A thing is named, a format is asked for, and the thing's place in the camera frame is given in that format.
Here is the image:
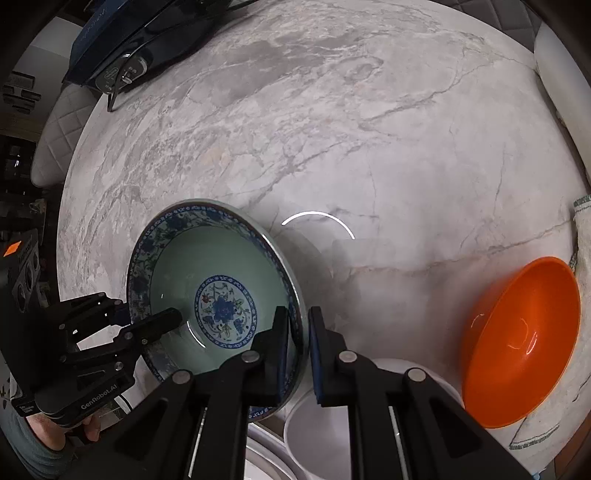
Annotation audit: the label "small white bowl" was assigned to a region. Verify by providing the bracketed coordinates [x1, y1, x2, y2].
[284, 357, 465, 480]

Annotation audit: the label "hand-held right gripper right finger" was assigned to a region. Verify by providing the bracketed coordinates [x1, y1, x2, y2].
[308, 306, 532, 480]

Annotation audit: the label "dark blue electric multi-cooker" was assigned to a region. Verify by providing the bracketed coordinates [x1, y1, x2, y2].
[62, 0, 259, 90]

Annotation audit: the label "white and purple rice cooker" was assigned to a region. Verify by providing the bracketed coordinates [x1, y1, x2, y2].
[533, 21, 591, 185]

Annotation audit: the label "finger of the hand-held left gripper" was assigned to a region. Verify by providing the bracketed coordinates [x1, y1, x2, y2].
[62, 308, 184, 374]
[60, 293, 130, 344]

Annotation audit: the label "light grey quilted chair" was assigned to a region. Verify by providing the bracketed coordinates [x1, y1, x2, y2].
[30, 83, 95, 188]

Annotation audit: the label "large white plate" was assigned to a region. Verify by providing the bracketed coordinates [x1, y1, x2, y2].
[245, 427, 296, 480]

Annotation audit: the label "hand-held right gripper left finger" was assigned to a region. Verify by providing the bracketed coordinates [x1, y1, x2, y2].
[65, 307, 293, 480]

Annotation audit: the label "grey dish cloth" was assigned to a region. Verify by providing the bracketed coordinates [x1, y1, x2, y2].
[508, 194, 591, 476]

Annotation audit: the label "person's left forearm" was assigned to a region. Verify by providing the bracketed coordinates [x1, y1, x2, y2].
[7, 401, 61, 467]

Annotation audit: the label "blue patterned ceramic bowl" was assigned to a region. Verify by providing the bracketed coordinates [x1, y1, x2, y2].
[127, 198, 308, 423]

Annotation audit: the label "white deep plate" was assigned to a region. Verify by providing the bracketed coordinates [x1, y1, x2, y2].
[252, 434, 296, 480]

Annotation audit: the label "person's left hand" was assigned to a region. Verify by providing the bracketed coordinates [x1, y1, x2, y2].
[28, 412, 100, 451]

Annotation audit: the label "orange plastic bowl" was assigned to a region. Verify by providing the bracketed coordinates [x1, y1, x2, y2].
[462, 257, 581, 429]

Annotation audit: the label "wall picture frames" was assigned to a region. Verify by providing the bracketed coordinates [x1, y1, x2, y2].
[2, 71, 42, 112]

